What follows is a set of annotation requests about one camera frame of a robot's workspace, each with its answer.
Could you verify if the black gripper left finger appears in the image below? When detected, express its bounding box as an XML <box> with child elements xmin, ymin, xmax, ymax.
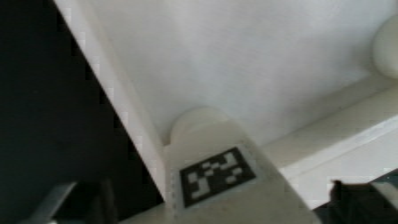
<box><xmin>18</xmin><ymin>179</ymin><xmax>118</xmax><ymax>224</ymax></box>

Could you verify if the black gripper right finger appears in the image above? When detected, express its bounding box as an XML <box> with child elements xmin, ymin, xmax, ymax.
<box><xmin>315</xmin><ymin>181</ymin><xmax>398</xmax><ymax>224</ymax></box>

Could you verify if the white table leg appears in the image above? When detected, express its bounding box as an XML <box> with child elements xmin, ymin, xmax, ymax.
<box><xmin>162</xmin><ymin>120</ymin><xmax>326</xmax><ymax>224</ymax></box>

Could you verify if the white square table top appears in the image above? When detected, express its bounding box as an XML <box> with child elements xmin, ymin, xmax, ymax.
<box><xmin>52</xmin><ymin>0</ymin><xmax>398</xmax><ymax>201</ymax></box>

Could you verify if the white L-shaped obstacle fence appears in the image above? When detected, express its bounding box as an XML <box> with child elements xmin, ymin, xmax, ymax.
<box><xmin>118</xmin><ymin>116</ymin><xmax>398</xmax><ymax>224</ymax></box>

